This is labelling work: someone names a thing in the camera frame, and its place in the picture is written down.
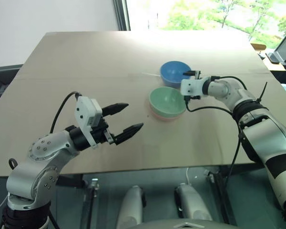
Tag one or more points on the dark window frame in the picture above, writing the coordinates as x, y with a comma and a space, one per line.
121, 14

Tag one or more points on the blue bowl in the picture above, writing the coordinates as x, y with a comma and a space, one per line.
172, 72

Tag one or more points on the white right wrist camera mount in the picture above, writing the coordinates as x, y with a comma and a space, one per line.
191, 87

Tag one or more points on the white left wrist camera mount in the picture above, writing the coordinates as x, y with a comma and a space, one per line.
85, 114

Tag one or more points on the black phone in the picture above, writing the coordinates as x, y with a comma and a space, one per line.
272, 58

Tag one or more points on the wooden side desk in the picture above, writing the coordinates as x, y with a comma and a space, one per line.
274, 66

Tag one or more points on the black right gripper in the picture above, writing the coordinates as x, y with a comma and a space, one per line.
197, 74

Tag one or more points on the green bowl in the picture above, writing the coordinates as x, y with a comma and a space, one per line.
166, 102

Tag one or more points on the black zip tie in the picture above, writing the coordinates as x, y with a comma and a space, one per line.
263, 91

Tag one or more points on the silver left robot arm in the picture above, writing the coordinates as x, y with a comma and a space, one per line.
38, 171

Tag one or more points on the silver left robot leg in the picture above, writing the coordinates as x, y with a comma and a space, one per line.
131, 207

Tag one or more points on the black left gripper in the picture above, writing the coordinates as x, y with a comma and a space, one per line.
102, 134

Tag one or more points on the silver robot leg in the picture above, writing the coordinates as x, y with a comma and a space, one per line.
190, 202
131, 207

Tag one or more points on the black table frame leg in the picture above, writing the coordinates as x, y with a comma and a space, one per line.
221, 198
74, 181

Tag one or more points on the pink bowl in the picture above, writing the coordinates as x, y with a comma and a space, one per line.
165, 119

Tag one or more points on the silver right robot leg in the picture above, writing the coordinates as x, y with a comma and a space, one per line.
190, 202

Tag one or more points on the dark robot torso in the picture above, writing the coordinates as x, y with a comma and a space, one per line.
186, 224

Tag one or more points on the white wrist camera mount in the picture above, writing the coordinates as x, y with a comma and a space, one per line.
85, 114
191, 87

